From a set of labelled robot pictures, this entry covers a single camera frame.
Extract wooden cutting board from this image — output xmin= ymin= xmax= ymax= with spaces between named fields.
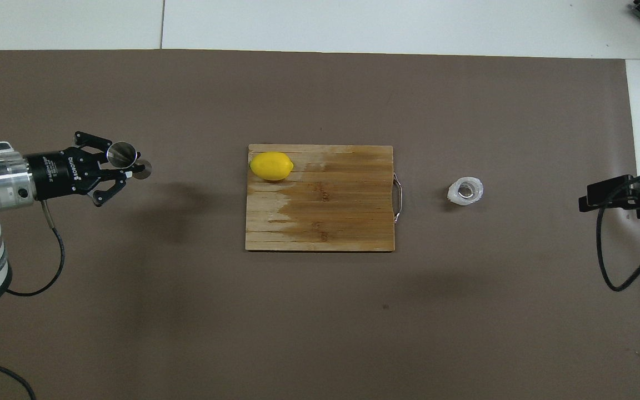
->
xmin=245 ymin=144 xmax=404 ymax=253

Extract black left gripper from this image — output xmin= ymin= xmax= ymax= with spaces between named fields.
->
xmin=23 ymin=131 xmax=143 ymax=208

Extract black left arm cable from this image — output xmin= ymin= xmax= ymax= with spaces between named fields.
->
xmin=0 ymin=199 xmax=66 ymax=400

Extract yellow lemon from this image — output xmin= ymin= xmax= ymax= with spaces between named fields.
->
xmin=249 ymin=151 xmax=294 ymax=182

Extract clear faceted glass cup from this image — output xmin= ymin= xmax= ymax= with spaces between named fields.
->
xmin=447 ymin=176 xmax=484 ymax=207

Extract brown table mat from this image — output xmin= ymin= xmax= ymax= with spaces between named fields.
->
xmin=0 ymin=49 xmax=640 ymax=400

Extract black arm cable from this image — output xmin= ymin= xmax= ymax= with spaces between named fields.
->
xmin=597 ymin=171 xmax=640 ymax=292
xmin=0 ymin=199 xmax=66 ymax=400

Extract metal double jigger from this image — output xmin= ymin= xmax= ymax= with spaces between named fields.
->
xmin=106 ymin=142 xmax=153 ymax=180

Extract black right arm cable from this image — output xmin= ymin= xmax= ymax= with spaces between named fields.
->
xmin=597 ymin=171 xmax=640 ymax=292

